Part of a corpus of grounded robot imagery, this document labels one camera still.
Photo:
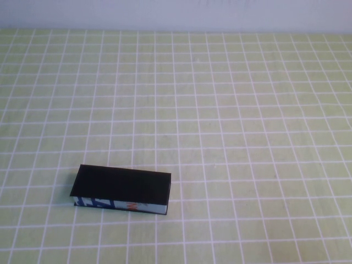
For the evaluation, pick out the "black printed glasses case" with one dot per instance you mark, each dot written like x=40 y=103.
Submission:
x=121 y=184

